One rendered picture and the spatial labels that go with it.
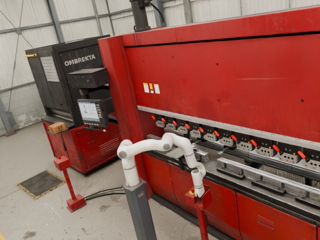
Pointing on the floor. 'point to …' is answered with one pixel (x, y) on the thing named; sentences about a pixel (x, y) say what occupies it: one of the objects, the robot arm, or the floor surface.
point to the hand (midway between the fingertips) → (201, 198)
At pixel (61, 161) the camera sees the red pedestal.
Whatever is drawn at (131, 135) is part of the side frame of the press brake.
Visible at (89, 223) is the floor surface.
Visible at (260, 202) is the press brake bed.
